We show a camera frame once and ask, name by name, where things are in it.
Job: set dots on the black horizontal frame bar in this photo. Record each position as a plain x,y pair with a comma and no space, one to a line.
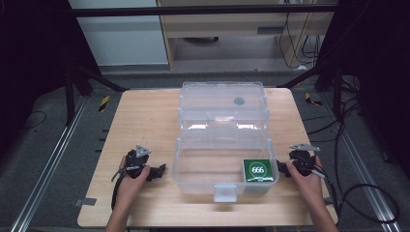
193,10

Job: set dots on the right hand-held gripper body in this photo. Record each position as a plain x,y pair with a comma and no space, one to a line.
302,161

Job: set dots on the person's left hand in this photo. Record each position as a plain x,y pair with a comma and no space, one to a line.
129,190

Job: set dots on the clear plastic storage box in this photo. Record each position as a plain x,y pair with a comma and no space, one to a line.
222,129

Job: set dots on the grey tape strip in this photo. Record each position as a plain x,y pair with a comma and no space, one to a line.
85,202

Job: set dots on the black curtain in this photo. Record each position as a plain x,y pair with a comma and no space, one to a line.
377,64
29,58

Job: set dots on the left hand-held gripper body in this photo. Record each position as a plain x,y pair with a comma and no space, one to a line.
135,162

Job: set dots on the black metal stand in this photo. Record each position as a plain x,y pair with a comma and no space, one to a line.
336,93
69,96

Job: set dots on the white cabinet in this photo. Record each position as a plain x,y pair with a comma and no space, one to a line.
122,35

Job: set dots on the aluminium floor rail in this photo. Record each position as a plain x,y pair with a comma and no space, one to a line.
364,167
48,161

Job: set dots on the grey round sticker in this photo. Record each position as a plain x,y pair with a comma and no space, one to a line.
239,101

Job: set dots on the person's right hand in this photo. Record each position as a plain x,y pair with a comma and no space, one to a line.
309,188

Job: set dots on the green card box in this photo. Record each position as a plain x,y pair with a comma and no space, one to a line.
257,170

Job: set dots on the light wooden desk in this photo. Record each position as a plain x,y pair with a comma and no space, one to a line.
225,25

